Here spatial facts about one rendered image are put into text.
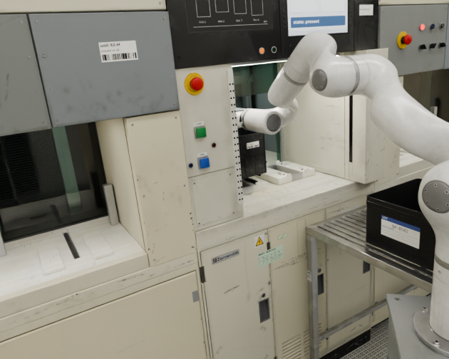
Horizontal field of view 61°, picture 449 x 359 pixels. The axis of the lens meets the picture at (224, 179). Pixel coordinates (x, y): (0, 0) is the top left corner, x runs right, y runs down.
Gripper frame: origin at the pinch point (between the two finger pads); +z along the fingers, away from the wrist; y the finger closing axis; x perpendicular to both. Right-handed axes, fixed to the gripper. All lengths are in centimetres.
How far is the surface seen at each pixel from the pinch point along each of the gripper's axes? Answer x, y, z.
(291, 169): -29.2, 30.1, -3.2
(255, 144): -11.8, 5.9, -10.3
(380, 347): -119, 54, -37
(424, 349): -43, -12, -98
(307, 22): 32.3, 17.6, -30.2
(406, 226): -31, 18, -71
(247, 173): -23.0, 1.1, -10.2
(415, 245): -36, 18, -75
